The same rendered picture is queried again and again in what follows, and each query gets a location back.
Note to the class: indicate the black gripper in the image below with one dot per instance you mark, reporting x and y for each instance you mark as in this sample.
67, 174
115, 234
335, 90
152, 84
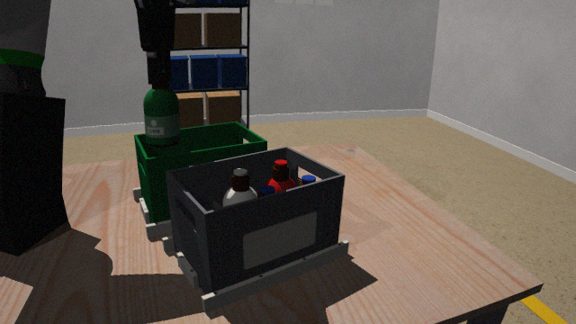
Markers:
161, 13

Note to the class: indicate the red bottle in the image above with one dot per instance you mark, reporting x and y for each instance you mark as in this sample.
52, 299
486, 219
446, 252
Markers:
280, 179

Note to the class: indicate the green crate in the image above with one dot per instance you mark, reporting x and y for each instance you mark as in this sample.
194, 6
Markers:
209, 141

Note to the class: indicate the dark grey plastic crate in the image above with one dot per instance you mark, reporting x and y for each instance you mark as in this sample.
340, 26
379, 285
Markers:
234, 243

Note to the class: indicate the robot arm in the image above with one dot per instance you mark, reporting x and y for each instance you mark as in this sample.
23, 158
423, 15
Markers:
23, 35

